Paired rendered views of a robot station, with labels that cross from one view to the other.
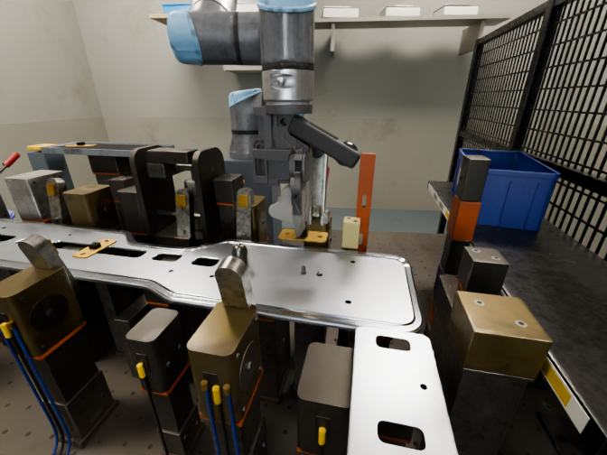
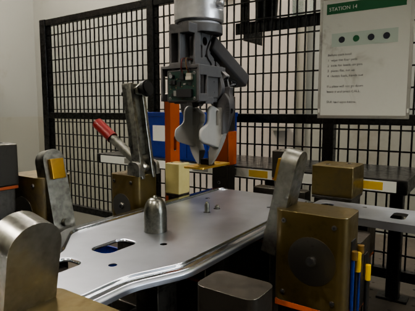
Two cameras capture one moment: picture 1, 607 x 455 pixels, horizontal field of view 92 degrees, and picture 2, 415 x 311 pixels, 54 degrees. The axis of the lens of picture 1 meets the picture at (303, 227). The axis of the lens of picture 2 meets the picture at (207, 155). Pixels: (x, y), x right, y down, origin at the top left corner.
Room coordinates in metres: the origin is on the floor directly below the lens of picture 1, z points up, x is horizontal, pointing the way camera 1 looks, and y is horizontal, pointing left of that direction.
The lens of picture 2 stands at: (0.22, 0.61, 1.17)
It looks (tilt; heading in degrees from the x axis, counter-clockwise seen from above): 6 degrees down; 292
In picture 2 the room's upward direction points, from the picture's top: straight up
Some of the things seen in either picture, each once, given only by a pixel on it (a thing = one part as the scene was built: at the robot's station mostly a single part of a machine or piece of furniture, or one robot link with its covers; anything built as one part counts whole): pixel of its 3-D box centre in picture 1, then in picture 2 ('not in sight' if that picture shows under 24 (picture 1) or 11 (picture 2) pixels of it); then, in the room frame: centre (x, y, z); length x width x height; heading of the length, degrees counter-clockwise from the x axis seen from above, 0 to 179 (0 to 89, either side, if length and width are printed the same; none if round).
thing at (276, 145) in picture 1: (284, 145); (196, 66); (0.48, 0.03, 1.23); 0.09 x 0.08 x 0.12; 78
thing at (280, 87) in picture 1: (288, 88); (201, 12); (0.47, 0.02, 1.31); 0.08 x 0.08 x 0.05
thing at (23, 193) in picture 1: (63, 239); not in sight; (0.81, 0.74, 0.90); 0.13 x 0.08 x 0.41; 168
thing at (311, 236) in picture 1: (303, 233); (207, 162); (0.47, 0.00, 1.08); 0.08 x 0.04 x 0.01; 78
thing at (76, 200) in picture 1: (110, 249); not in sight; (0.77, 0.58, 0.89); 0.12 x 0.08 x 0.38; 168
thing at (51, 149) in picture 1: (109, 148); not in sight; (0.94, 0.61, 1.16); 0.37 x 0.14 x 0.02; 78
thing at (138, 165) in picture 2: not in sight; (134, 168); (0.61, -0.01, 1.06); 0.03 x 0.01 x 0.03; 168
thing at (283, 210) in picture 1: (285, 212); (209, 136); (0.46, 0.03, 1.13); 0.06 x 0.03 x 0.09; 78
